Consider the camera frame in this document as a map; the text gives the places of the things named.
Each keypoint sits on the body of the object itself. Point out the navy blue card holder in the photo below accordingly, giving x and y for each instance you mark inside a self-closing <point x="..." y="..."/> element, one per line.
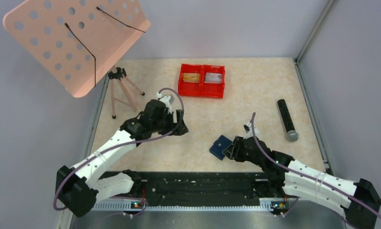
<point x="219" y="146"/>

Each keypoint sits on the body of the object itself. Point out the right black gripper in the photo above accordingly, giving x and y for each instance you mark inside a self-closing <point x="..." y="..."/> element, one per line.
<point x="230" y="151"/>

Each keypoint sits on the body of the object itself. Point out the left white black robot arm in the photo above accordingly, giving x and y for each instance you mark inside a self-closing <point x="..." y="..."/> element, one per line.
<point x="98" y="161"/>

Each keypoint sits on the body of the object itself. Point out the silver card in bin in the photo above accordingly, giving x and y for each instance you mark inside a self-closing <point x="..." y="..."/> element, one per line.
<point x="213" y="78"/>

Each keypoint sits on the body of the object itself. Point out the left red plastic bin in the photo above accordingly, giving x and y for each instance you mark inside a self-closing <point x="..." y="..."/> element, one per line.
<point x="189" y="89"/>

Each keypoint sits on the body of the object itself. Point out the black microphone with grey head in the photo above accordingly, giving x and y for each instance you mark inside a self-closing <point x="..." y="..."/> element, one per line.
<point x="291" y="133"/>

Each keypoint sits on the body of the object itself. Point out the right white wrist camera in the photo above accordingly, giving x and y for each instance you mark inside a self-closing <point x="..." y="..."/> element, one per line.
<point x="249" y="130"/>

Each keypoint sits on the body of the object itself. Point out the right red plastic bin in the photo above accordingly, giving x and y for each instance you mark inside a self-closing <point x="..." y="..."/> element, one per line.
<point x="213" y="83"/>

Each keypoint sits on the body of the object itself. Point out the gold card in bin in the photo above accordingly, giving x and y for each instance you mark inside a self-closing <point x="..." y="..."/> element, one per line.
<point x="191" y="77"/>

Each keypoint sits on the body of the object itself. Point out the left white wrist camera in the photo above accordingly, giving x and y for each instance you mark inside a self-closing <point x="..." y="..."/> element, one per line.
<point x="167" y="100"/>

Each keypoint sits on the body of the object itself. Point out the pink tripod stand legs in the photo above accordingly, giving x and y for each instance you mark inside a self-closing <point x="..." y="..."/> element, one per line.
<point x="119" y="75"/>

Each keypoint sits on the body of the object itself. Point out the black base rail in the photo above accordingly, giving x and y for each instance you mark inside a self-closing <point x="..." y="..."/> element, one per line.
<point x="132" y="192"/>

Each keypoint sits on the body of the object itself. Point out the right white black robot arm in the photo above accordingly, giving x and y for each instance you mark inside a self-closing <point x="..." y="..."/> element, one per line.
<point x="357" y="202"/>

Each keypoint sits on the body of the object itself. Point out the pink perforated music stand desk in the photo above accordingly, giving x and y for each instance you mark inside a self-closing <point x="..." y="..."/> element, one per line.
<point x="77" y="41"/>

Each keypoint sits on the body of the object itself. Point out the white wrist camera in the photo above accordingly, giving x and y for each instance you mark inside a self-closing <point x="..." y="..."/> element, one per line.
<point x="167" y="100"/>
<point x="249" y="130"/>

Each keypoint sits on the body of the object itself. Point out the red plastic bin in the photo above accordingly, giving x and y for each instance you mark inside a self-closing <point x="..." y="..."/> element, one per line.
<point x="189" y="89"/>
<point x="213" y="83"/>

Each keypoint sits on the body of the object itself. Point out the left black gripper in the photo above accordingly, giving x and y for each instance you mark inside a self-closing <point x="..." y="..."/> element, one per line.
<point x="173" y="126"/>

